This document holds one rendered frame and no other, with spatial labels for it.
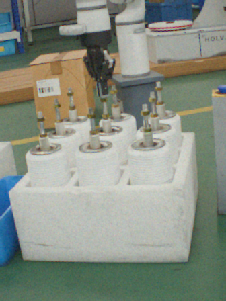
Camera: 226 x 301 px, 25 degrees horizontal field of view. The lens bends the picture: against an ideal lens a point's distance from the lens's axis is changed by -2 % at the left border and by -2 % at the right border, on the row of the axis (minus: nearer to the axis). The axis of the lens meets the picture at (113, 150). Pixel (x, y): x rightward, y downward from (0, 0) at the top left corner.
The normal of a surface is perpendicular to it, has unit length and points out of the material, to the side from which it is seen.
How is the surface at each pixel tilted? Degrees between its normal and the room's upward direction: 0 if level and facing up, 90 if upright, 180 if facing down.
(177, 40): 90
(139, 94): 90
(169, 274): 0
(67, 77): 90
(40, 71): 90
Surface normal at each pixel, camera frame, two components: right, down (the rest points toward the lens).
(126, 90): -0.53, 0.37
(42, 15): 0.23, 0.28
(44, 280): -0.11, -0.94
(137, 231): -0.21, 0.33
